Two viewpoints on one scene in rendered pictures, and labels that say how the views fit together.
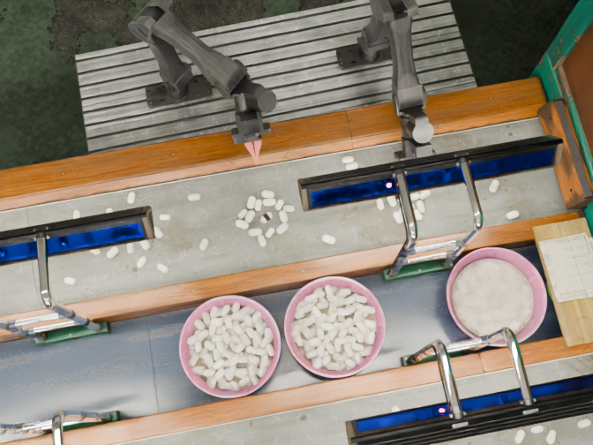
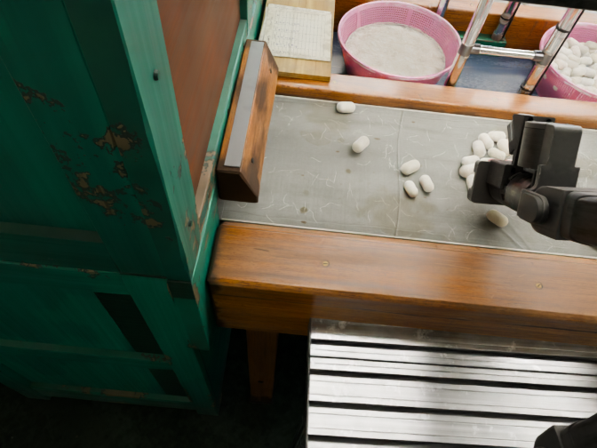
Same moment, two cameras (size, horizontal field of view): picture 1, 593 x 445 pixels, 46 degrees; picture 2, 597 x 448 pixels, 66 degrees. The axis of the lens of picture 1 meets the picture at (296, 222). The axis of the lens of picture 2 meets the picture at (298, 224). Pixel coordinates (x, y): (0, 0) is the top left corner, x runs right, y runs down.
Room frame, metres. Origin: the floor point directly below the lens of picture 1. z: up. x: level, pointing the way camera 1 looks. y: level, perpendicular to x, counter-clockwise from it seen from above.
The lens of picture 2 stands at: (1.22, -0.58, 1.35)
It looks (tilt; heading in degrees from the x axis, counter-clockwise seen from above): 56 degrees down; 187
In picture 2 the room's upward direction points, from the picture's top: 7 degrees clockwise
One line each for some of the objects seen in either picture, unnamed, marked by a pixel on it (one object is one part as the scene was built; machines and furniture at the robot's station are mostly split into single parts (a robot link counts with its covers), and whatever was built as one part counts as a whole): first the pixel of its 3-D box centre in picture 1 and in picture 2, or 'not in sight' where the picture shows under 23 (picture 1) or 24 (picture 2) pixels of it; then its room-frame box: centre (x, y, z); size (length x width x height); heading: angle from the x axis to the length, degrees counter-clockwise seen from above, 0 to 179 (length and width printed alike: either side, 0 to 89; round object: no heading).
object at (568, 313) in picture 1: (575, 280); (298, 24); (0.35, -0.74, 0.77); 0.33 x 0.15 x 0.01; 9
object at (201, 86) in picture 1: (176, 86); not in sight; (0.99, 0.35, 0.71); 0.20 x 0.07 x 0.08; 101
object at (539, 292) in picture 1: (491, 298); (394, 55); (0.32, -0.53, 0.72); 0.27 x 0.27 x 0.10
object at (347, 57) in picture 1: (370, 48); not in sight; (1.10, -0.24, 0.71); 0.20 x 0.07 x 0.08; 101
